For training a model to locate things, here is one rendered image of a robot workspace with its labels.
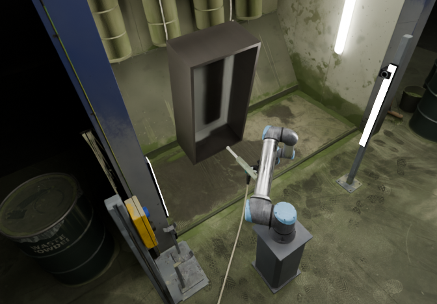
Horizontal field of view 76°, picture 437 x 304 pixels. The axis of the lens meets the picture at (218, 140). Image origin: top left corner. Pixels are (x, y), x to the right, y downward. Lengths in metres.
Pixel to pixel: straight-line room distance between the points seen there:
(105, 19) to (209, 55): 1.27
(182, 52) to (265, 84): 2.29
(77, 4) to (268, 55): 3.28
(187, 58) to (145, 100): 1.59
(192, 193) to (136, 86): 1.40
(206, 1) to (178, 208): 2.21
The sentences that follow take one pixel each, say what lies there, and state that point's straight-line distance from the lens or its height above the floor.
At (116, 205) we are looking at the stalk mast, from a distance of 1.17.
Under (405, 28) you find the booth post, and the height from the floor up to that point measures 1.36.
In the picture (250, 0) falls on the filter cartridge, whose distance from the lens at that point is 3.62.
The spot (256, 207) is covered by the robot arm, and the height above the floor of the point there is 0.90.
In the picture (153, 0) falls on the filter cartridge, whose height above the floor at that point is 1.71.
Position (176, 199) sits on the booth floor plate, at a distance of 3.10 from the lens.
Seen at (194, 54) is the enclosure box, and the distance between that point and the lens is 2.01.
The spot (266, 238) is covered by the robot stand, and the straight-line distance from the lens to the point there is 2.13.
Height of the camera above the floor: 2.52
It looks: 43 degrees down
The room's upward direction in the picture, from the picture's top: 5 degrees counter-clockwise
